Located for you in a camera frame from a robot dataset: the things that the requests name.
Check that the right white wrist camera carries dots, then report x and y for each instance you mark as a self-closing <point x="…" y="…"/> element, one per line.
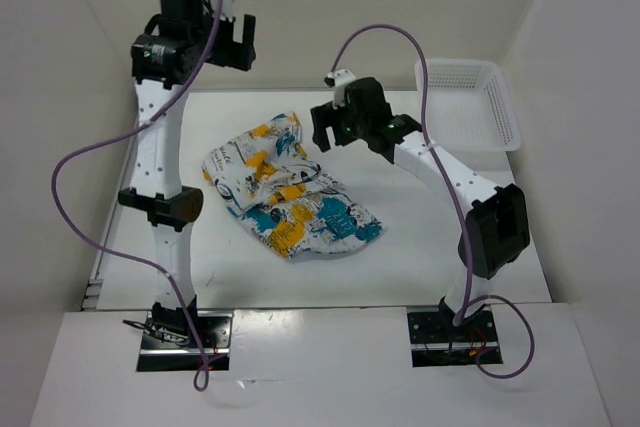
<point x="338" y="80"/>

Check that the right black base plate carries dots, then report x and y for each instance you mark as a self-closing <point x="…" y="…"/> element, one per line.
<point x="435" y="342"/>

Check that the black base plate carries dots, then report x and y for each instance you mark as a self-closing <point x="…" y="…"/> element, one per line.
<point x="162" y="351"/>
<point x="435" y="342"/>

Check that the colourful printed shorts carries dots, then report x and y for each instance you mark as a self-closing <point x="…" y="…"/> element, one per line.
<point x="284" y="198"/>

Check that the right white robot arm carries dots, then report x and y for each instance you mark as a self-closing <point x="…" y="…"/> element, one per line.
<point x="494" y="221"/>

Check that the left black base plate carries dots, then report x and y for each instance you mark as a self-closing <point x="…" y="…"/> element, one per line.
<point x="162" y="351"/>

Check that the white plastic basket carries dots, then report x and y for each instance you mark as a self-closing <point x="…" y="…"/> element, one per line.
<point x="468" y="105"/>

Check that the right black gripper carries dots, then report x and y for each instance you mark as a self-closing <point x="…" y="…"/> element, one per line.
<point x="325" y="116"/>

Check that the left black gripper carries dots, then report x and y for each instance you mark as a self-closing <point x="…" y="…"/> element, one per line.
<point x="235" y="55"/>

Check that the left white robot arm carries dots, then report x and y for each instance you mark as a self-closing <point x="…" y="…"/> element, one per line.
<point x="175" y="43"/>

